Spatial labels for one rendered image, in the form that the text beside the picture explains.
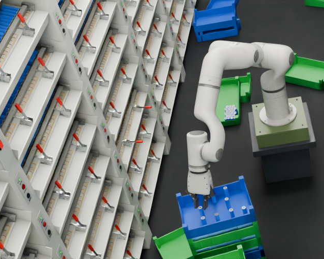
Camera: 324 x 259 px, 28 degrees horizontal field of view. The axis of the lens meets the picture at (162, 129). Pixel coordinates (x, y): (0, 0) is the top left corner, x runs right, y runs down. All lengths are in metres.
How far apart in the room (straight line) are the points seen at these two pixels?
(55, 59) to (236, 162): 1.48
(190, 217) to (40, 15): 1.06
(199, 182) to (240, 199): 0.23
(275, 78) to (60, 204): 1.24
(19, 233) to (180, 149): 1.84
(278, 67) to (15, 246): 1.54
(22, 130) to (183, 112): 2.00
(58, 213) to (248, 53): 1.01
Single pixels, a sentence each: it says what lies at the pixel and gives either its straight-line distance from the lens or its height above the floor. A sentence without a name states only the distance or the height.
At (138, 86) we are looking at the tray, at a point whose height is 0.53.
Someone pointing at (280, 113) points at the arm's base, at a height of 0.41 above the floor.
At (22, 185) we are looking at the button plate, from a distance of 2.18.
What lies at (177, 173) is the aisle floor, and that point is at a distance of 3.72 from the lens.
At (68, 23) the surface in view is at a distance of 2.77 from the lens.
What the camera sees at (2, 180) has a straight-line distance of 2.11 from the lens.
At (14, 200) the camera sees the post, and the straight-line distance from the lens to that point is 2.17.
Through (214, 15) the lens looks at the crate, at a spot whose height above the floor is 0.08.
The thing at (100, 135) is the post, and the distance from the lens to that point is 2.85.
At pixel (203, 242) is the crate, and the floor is 0.44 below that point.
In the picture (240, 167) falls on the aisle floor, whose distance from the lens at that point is 3.65.
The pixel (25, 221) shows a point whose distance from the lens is 2.23.
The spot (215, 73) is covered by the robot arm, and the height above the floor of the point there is 1.02.
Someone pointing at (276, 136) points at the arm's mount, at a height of 0.34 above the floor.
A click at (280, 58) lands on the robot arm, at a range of 3.07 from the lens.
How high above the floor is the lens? 2.53
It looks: 39 degrees down
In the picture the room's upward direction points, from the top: 19 degrees counter-clockwise
